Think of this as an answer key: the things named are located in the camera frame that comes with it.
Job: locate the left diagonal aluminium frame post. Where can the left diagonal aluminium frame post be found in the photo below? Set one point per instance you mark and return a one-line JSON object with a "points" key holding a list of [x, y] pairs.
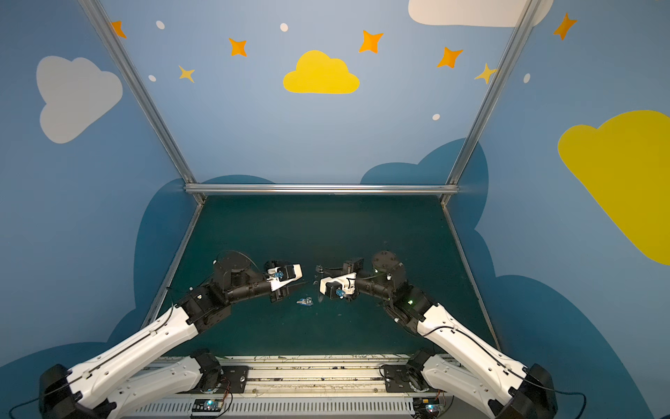
{"points": [[99, 20]]}

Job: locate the right diagonal aluminium frame post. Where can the right diagonal aluminium frame post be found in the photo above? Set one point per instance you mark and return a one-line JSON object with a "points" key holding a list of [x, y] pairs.
{"points": [[506, 65]]}

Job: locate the blue tag key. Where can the blue tag key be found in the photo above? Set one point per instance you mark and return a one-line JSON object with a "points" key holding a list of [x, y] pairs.
{"points": [[305, 302]]}

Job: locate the left green circuit board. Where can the left green circuit board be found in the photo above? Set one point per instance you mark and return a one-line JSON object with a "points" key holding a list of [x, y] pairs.
{"points": [[207, 407]]}

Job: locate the diagonal aluminium frame post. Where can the diagonal aluminium frame post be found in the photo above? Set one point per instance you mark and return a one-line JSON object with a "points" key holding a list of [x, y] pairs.
{"points": [[99, 20], [506, 65]]}

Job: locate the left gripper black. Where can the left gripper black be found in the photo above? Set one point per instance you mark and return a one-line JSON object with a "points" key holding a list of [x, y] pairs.
{"points": [[279, 288]]}

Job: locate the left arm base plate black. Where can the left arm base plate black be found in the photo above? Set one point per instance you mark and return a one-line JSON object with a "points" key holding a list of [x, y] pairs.
{"points": [[226, 378]]}

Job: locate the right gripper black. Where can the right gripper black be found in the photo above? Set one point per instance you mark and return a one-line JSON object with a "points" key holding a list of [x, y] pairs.
{"points": [[348, 267]]}

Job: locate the right green circuit board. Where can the right green circuit board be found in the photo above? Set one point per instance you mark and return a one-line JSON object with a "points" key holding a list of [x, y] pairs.
{"points": [[427, 408]]}

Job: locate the green circuit board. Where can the green circuit board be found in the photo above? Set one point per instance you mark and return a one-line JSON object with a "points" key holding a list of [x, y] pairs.
{"points": [[427, 408], [207, 407]]}

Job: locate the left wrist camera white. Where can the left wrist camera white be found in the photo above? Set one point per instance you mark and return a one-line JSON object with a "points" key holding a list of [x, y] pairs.
{"points": [[281, 276]]}

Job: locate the back horizontal aluminium frame bar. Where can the back horizontal aluminium frame bar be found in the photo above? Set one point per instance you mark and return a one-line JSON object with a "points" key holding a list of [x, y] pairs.
{"points": [[210, 189]]}

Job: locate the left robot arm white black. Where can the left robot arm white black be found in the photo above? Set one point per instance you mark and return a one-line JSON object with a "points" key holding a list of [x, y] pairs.
{"points": [[112, 385]]}

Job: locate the white slotted cable duct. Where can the white slotted cable duct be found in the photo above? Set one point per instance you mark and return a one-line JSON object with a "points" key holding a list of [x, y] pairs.
{"points": [[286, 407]]}

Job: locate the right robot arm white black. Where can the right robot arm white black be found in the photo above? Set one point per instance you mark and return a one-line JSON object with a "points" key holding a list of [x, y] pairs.
{"points": [[484, 377]]}

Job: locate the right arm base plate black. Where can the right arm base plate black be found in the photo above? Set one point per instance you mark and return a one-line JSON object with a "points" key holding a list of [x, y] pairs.
{"points": [[401, 379]]}

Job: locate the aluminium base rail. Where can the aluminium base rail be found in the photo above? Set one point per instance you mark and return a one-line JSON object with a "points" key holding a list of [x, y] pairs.
{"points": [[314, 376]]}

